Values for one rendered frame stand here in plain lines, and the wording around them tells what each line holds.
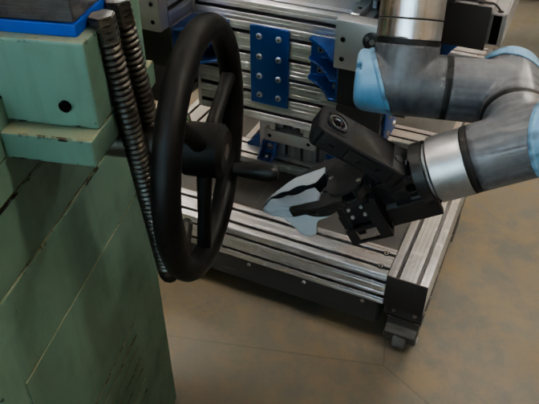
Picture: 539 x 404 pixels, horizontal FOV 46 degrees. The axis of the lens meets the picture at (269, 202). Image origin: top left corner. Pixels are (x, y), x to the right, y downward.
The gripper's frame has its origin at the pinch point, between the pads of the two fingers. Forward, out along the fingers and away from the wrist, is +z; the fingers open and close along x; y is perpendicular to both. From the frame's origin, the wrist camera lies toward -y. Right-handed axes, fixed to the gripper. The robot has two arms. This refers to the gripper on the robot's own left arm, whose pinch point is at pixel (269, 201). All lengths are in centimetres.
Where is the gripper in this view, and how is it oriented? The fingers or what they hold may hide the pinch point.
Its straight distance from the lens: 79.3
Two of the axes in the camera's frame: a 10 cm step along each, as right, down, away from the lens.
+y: 4.9, 7.1, 5.1
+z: -8.5, 2.5, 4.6
